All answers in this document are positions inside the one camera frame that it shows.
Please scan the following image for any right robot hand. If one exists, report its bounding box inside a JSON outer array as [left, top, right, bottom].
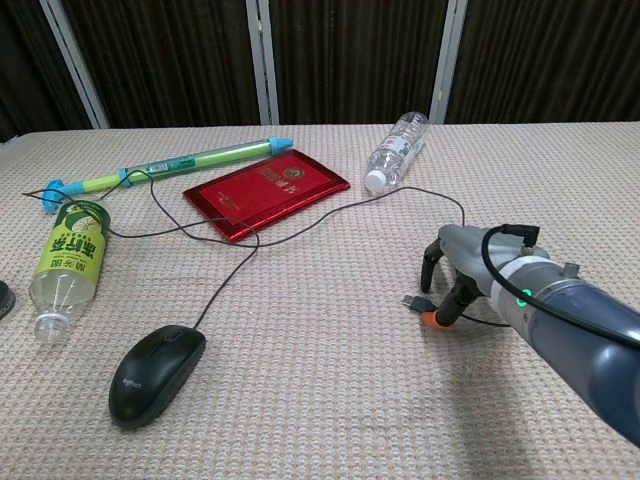
[[420, 224, 527, 332]]

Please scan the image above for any green and blue hand pump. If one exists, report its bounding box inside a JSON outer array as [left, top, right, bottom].
[[40, 135, 294, 216]]

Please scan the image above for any black computer mouse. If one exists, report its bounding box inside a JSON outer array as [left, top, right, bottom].
[[108, 324, 207, 430]]

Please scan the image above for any clear plastic water bottle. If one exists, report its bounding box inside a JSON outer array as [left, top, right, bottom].
[[363, 110, 431, 194]]

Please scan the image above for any beige woven tablecloth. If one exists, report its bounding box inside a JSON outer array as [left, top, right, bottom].
[[0, 119, 640, 480]]

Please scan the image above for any black pleated curtain panel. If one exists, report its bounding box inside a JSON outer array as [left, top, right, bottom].
[[0, 0, 96, 144], [267, 0, 446, 125], [62, 0, 264, 129], [447, 0, 640, 124]]

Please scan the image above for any red certificate booklet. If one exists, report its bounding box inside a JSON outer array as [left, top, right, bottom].
[[181, 148, 351, 244]]

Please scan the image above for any green label drink bottle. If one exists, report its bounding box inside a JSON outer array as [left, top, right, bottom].
[[28, 199, 111, 346]]

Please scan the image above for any black round disc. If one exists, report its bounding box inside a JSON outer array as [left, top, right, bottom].
[[0, 280, 16, 321]]

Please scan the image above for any thin black cable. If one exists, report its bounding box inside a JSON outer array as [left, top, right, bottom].
[[22, 169, 512, 332]]

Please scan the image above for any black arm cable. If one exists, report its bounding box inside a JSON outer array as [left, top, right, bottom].
[[481, 224, 640, 347]]

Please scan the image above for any white partition post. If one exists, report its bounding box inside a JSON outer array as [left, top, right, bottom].
[[428, 0, 469, 125], [39, 0, 110, 130], [244, 0, 281, 126]]

